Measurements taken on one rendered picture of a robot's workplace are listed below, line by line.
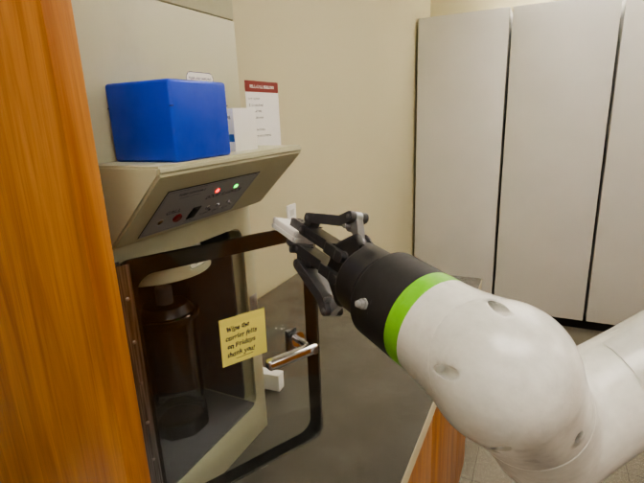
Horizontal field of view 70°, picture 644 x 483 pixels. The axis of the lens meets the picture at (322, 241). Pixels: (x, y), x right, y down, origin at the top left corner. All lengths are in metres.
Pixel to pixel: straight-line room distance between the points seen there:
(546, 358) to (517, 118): 3.18
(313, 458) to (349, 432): 0.10
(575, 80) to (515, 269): 1.33
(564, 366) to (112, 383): 0.42
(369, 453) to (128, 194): 0.65
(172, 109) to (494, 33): 3.11
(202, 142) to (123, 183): 0.10
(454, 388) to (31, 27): 0.45
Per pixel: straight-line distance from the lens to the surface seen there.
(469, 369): 0.33
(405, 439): 0.98
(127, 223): 0.57
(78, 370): 0.58
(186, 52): 0.74
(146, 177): 0.53
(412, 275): 0.40
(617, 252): 3.63
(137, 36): 0.67
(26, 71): 0.51
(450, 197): 3.58
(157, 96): 0.56
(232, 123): 0.67
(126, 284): 0.62
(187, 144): 0.56
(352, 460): 0.94
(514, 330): 0.34
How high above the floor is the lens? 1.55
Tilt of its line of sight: 15 degrees down
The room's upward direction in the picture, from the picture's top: 2 degrees counter-clockwise
